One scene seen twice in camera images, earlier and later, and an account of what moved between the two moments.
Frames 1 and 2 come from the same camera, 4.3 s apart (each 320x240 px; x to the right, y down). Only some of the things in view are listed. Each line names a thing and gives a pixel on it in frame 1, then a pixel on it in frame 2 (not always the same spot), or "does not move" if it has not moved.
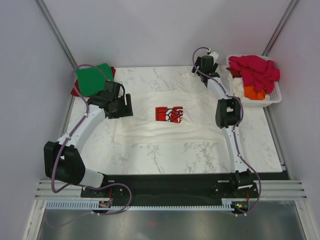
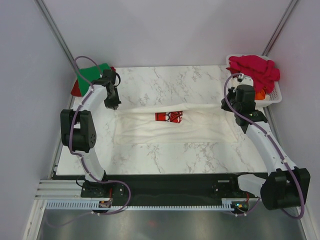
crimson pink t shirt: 256,71 does not move
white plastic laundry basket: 276,96 does not move
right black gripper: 197,62 → 232,92
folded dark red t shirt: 73,92 does not move
